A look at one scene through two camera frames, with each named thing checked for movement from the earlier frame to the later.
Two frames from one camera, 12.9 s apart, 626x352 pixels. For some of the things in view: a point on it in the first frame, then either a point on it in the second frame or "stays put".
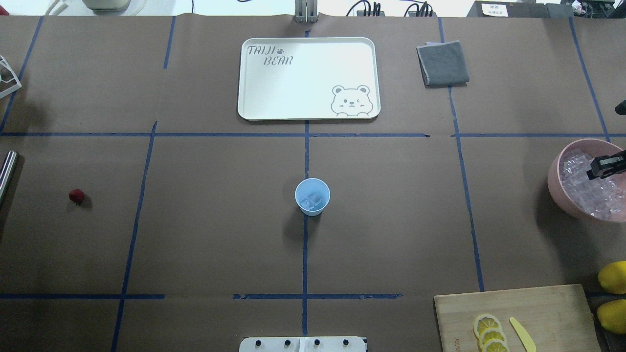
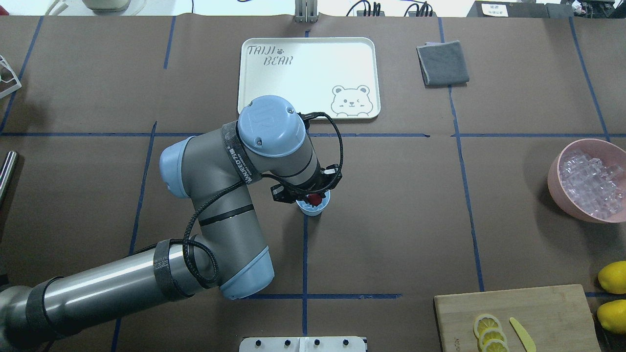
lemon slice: x=495 y=345 stays put
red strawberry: x=77 y=196 to x=315 y=199
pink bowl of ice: x=587 y=177 stays put
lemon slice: x=484 y=322 stays put
